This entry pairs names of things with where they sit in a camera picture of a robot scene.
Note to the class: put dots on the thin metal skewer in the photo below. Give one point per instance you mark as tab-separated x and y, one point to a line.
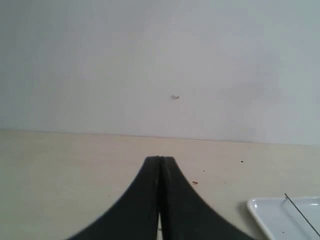
302	214

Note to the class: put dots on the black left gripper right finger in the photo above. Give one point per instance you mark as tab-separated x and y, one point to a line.
184	214

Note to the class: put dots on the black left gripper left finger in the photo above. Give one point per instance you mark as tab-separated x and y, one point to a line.
135	215

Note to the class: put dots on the white rectangular plastic tray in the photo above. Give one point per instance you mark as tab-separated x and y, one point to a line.
279	220

